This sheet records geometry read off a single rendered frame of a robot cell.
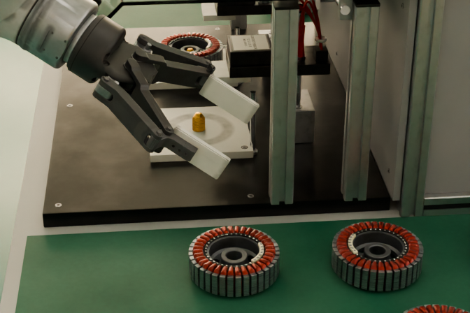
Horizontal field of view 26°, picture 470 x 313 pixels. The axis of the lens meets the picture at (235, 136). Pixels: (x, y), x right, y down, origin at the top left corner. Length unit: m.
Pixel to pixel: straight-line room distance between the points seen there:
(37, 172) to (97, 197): 0.15
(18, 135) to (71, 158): 1.74
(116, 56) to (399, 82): 0.38
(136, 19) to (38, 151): 0.54
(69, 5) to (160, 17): 0.90
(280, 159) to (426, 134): 0.19
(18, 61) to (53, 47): 2.60
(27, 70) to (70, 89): 1.97
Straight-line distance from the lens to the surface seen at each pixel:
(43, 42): 1.15
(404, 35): 1.30
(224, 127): 1.54
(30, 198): 1.46
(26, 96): 3.49
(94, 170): 1.47
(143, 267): 1.29
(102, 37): 1.14
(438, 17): 1.28
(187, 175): 1.44
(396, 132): 1.36
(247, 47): 1.46
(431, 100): 1.32
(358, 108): 1.32
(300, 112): 1.50
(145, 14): 2.06
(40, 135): 1.62
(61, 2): 1.15
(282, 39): 1.26
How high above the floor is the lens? 1.50
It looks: 28 degrees down
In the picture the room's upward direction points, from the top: straight up
